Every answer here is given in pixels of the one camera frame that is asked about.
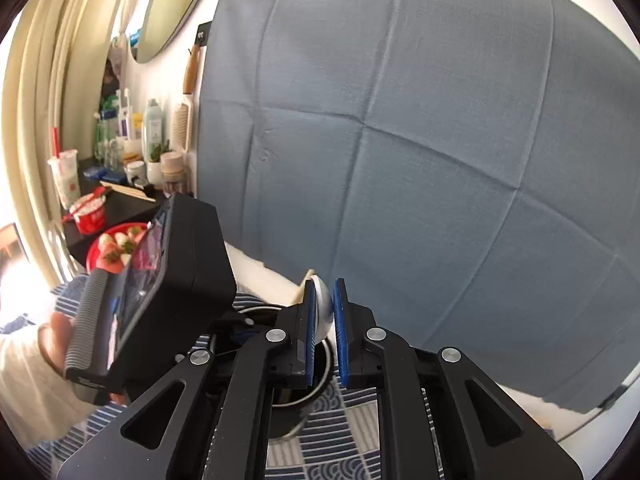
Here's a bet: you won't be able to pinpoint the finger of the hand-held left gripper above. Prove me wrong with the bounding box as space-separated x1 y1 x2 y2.
212 312 266 350

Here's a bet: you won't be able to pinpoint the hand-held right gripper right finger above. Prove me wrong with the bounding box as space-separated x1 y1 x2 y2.
334 277 585 480

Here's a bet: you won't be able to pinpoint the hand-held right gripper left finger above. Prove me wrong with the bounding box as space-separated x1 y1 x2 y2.
56 278 317 480

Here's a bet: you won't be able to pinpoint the large white ceramic spoon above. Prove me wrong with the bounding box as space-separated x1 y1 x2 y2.
305 269 335 348

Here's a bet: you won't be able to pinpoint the black cylindrical utensil holder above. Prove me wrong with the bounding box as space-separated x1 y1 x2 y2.
209 304 335 442

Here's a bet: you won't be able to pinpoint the person's left forearm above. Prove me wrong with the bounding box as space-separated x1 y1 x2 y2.
0 327 101 451

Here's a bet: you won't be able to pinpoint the person's left hand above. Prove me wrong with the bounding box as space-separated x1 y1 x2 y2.
39 312 77 381

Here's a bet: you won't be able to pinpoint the pile of mixed fruit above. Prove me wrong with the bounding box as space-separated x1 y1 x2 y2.
97 226 149 267

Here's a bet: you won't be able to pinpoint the black side table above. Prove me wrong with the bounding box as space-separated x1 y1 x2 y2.
65 157 196 261

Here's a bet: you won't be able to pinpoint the blue white patterned tablecloth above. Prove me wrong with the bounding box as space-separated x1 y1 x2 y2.
0 275 436 480

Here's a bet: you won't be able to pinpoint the red fruit basket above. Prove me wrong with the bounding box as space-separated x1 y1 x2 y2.
86 222 151 277

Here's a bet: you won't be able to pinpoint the stacked small jars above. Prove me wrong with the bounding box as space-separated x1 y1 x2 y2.
160 151 189 194

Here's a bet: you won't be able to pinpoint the small potted plant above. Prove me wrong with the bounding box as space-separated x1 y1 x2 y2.
147 140 173 186

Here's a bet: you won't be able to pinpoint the red instant noodle cup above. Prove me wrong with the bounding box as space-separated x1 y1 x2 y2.
62 187 108 235

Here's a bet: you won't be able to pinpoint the pale green spray bottle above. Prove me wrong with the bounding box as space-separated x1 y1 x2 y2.
142 99 166 161

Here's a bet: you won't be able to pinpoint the wooden hairbrush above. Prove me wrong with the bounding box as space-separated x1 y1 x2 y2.
171 45 201 153

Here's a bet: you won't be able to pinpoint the white drink cup red straw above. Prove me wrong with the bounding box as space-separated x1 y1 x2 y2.
48 127 81 209

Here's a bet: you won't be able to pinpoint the grey-blue backdrop cloth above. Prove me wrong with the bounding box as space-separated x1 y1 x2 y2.
192 0 640 416

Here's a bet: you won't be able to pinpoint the cream curtain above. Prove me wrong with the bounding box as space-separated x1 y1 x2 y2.
0 0 126 286

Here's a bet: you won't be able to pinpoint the round wall mirror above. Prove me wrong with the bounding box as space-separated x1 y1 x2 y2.
135 0 221 64

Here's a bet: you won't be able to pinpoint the wall socket plug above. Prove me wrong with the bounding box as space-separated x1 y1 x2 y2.
597 385 627 411

